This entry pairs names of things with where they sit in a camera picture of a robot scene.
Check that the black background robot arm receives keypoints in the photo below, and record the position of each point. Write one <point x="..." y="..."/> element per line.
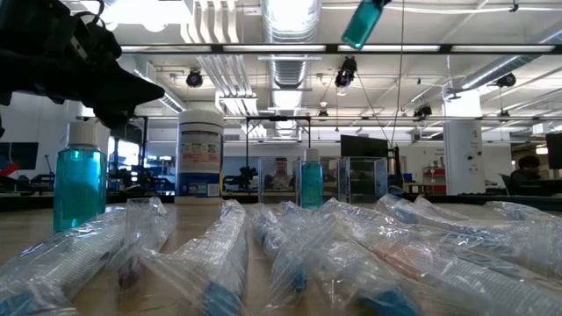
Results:
<point x="246" y="175"/>

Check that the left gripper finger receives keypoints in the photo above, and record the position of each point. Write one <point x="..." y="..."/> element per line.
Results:
<point x="153" y="92"/>
<point x="114" y="76"/>

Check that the clear acrylic organizer box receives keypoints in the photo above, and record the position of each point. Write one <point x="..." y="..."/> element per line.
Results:
<point x="364" y="180"/>

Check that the person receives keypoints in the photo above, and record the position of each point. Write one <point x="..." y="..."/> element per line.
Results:
<point x="527" y="169"/>

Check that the black monitor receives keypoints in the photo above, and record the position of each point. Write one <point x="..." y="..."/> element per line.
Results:
<point x="364" y="147"/>
<point x="554" y="151"/>

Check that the white column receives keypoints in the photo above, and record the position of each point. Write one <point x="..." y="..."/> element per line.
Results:
<point x="463" y="153"/>

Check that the black frame stand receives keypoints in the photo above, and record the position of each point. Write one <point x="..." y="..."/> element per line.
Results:
<point x="278" y="118"/>
<point x="144" y="145"/>

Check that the black overhead beam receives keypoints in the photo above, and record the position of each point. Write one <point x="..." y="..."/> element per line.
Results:
<point x="285" y="48"/>

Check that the red shelf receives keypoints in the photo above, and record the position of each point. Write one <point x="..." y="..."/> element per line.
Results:
<point x="434" y="180"/>

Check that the white wipes canister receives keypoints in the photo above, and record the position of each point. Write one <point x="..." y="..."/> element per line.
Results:
<point x="199" y="167"/>

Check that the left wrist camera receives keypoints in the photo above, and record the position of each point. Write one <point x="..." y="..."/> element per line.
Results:
<point x="98" y="39"/>

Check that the dark wall screen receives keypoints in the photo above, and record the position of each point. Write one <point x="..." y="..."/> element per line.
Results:
<point x="24" y="154"/>

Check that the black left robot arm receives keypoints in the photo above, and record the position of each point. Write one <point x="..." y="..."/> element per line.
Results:
<point x="17" y="66"/>

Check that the black ceiling lamp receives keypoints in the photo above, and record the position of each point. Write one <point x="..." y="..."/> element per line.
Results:
<point x="194" y="79"/>
<point x="347" y="72"/>
<point x="422" y="112"/>
<point x="507" y="80"/>

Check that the thin silver ceiling duct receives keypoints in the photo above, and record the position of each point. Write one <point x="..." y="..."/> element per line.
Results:
<point x="505" y="66"/>

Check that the teal mouthwash bottle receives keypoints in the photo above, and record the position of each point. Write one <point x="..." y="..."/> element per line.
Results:
<point x="79" y="188"/>
<point x="362" y="24"/>
<point x="311" y="184"/>

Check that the syringe blue plunger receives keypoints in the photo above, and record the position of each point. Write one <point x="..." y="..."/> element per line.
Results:
<point x="215" y="263"/>
<point x="66" y="259"/>

